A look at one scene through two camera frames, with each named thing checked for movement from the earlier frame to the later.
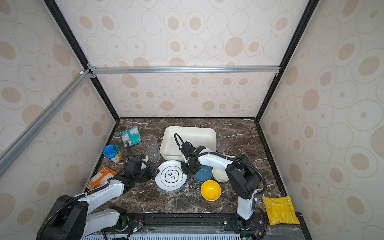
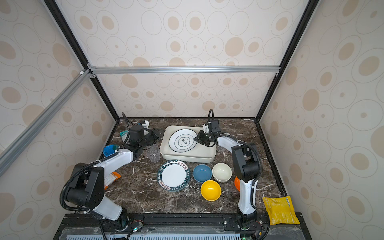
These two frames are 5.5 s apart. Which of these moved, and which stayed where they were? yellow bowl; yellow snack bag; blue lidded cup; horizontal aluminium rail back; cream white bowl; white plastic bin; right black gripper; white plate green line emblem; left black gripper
Moved: right black gripper; white plate green line emblem; left black gripper
Stayed: yellow bowl; blue lidded cup; horizontal aluminium rail back; yellow snack bag; cream white bowl; white plastic bin
